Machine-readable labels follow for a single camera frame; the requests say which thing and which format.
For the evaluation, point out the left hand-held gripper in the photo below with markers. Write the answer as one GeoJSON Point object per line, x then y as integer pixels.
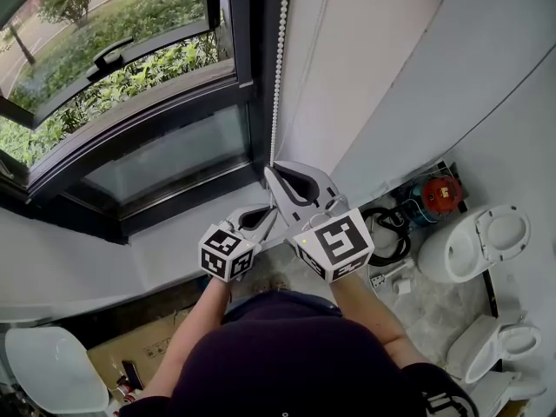
{"type": "Point", "coordinates": [221, 254]}

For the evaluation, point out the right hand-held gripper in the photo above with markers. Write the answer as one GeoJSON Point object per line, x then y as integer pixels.
{"type": "Point", "coordinates": [339, 246]}

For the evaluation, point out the person's right forearm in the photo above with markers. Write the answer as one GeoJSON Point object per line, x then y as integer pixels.
{"type": "Point", "coordinates": [369, 319]}

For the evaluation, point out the person's left forearm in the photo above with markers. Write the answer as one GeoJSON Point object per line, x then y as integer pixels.
{"type": "Point", "coordinates": [191, 332]}

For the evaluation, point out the person's shoe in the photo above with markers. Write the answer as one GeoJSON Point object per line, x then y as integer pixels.
{"type": "Point", "coordinates": [271, 283]}

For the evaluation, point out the white power strip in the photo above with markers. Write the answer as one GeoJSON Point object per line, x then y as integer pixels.
{"type": "Point", "coordinates": [378, 281]}

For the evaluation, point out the white toilet brush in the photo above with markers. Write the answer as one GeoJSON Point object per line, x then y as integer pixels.
{"type": "Point", "coordinates": [399, 267]}

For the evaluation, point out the red and blue vacuum cleaner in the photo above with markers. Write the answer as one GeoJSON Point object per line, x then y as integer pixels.
{"type": "Point", "coordinates": [441, 193]}

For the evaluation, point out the white egg-shaped toilet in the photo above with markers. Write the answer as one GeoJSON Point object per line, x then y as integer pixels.
{"type": "Point", "coordinates": [443, 256]}

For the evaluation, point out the person's dark shirt torso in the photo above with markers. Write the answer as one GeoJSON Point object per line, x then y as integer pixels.
{"type": "Point", "coordinates": [295, 372]}

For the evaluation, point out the large cardboard box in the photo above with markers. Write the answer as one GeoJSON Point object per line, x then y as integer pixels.
{"type": "Point", "coordinates": [126, 346]}

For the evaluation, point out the black framed window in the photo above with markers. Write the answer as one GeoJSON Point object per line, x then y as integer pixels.
{"type": "Point", "coordinates": [243, 37]}

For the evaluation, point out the dark slim phone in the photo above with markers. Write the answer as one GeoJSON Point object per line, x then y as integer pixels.
{"type": "Point", "coordinates": [132, 374]}

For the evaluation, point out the red capped white bottle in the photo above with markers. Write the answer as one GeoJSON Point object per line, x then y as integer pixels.
{"type": "Point", "coordinates": [124, 390]}

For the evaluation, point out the white floor toilet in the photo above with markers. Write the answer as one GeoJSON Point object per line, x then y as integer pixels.
{"type": "Point", "coordinates": [504, 393]}
{"type": "Point", "coordinates": [478, 354]}

